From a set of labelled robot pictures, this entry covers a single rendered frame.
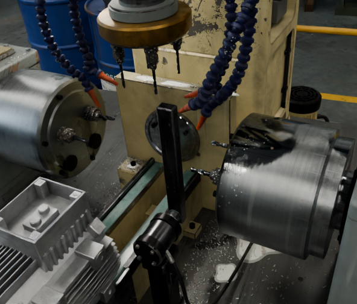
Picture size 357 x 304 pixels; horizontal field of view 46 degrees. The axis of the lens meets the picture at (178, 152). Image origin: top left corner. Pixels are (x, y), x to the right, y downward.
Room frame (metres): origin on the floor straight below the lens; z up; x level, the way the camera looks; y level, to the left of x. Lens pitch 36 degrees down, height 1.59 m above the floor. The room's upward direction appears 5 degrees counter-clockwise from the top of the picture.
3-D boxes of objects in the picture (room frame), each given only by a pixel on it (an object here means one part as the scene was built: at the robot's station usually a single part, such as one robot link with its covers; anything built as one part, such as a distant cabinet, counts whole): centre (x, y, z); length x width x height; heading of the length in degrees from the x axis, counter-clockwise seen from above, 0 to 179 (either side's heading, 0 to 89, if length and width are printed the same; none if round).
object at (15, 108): (0.95, 0.37, 1.04); 0.37 x 0.25 x 0.25; 59
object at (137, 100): (0.91, -0.02, 0.97); 0.30 x 0.11 x 0.34; 59
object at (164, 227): (0.66, -0.07, 0.92); 0.45 x 0.13 x 0.24; 149
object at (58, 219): (0.50, 0.23, 1.11); 0.12 x 0.11 x 0.07; 150
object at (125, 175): (0.89, 0.12, 0.86); 0.07 x 0.06 x 0.12; 59
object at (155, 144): (0.85, 0.01, 1.02); 0.15 x 0.02 x 0.15; 59
